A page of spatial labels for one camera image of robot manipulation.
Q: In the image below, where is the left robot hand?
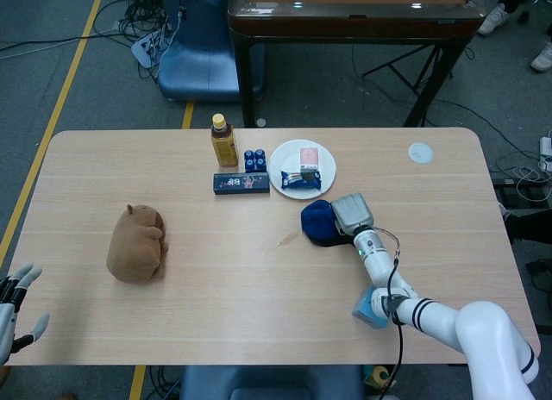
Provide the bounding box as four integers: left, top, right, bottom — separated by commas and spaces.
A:
0, 262, 51, 366

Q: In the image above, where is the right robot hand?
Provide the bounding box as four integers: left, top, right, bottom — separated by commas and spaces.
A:
330, 192, 374, 237

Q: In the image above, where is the blue fluffy cloth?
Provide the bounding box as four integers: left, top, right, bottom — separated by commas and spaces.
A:
300, 199, 355, 248

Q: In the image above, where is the blue snack wrapper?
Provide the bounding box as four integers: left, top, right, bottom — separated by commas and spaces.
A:
279, 168, 323, 191

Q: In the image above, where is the pink card pack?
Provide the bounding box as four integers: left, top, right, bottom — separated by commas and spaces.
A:
299, 146, 322, 170

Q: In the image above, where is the white round plate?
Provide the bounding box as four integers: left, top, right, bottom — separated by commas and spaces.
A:
269, 139, 338, 201

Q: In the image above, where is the light blue cube box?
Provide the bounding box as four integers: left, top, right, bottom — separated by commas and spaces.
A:
351, 286, 388, 331

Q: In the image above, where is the blue battery pack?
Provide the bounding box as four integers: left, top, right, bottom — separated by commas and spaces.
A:
243, 147, 267, 174

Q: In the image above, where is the dark blue rectangular box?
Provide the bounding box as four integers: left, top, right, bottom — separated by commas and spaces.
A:
212, 172, 272, 197

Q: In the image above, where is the amber tea bottle yellow cap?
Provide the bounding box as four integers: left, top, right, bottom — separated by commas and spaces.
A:
210, 114, 240, 168

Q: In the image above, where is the brown capybara plush toy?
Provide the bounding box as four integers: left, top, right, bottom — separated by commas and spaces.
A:
106, 203, 170, 284

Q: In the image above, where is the black tripod stand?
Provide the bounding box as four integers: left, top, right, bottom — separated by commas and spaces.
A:
361, 44, 455, 100

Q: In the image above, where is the blue robot torso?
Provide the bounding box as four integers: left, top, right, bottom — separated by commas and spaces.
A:
178, 365, 366, 400

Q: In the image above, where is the dark wooden game table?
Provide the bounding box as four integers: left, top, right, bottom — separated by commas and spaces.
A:
226, 0, 485, 128

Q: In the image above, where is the white power strip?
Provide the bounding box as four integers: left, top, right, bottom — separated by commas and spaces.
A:
539, 135, 552, 173

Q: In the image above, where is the white sneaker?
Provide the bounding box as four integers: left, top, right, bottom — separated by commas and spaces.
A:
477, 3, 511, 37
530, 42, 552, 73

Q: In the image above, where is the tangle of black cables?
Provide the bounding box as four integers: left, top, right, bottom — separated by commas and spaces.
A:
115, 0, 173, 80

